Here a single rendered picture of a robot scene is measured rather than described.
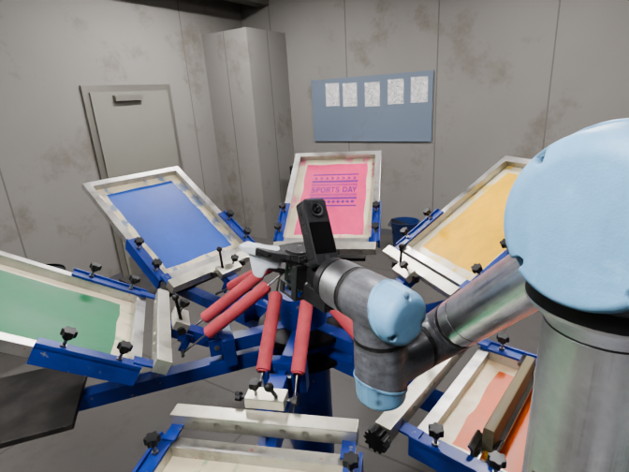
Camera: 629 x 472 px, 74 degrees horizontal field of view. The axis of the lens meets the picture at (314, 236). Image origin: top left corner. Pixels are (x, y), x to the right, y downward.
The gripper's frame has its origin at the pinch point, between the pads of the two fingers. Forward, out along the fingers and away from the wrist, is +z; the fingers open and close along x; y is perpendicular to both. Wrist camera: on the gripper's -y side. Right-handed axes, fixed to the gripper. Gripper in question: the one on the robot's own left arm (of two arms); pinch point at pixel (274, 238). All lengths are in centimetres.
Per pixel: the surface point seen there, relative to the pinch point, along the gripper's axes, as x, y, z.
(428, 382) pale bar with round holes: 61, 56, 7
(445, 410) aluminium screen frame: 61, 61, -1
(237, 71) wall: 199, -89, 469
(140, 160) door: 74, 25, 462
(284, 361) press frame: 30, 59, 44
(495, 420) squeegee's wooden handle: 61, 54, -17
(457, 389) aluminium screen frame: 72, 59, 3
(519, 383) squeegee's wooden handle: 80, 51, -12
